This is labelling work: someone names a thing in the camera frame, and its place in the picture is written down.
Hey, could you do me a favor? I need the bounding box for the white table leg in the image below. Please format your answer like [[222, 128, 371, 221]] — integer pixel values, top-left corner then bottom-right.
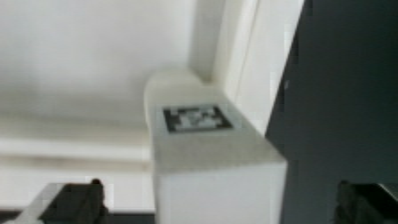
[[144, 69, 288, 224]]

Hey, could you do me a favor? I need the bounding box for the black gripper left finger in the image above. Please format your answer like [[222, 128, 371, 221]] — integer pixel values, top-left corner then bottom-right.
[[10, 179, 108, 224]]

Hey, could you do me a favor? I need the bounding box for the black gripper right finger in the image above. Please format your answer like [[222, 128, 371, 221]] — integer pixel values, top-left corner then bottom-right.
[[336, 181, 398, 224]]

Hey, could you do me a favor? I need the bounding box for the white square tabletop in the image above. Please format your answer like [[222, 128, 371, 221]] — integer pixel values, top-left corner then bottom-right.
[[0, 0, 304, 209]]

